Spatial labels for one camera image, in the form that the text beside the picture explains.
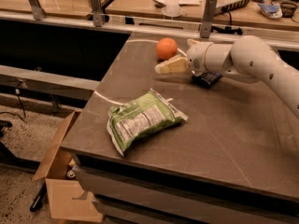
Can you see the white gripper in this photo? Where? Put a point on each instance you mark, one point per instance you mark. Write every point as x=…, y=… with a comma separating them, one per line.
x=196, y=56

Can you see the orange fruit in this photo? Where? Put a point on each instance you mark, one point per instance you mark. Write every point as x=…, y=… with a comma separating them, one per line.
x=166, y=48

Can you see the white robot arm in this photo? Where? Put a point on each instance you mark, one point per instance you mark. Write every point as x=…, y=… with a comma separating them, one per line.
x=249, y=59

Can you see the dark blue snack packet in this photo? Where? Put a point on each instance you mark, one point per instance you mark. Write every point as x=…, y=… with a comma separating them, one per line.
x=207, y=79

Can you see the white face mask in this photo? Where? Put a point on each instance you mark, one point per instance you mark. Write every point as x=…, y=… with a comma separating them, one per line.
x=172, y=11

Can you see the white power strip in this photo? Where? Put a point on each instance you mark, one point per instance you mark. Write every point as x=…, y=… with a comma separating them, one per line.
x=229, y=5

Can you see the green snack bag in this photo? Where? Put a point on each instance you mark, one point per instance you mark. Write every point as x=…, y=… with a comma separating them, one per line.
x=143, y=116

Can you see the blue white plastic item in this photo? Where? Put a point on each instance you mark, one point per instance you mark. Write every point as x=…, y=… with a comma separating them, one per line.
x=271, y=11

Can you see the cardboard box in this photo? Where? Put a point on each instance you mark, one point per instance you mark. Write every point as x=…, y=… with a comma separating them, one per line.
x=67, y=199

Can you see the grey metal bracket right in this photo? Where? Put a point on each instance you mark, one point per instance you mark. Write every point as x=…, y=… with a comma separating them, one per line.
x=207, y=19

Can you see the grey metal bracket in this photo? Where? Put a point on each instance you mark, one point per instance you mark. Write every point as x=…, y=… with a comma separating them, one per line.
x=97, y=13
x=207, y=19
x=37, y=10

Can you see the grey metal bracket middle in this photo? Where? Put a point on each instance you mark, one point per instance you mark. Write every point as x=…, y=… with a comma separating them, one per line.
x=97, y=13

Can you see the grey metal bracket left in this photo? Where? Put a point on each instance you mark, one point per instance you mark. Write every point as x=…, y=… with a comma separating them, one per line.
x=37, y=10

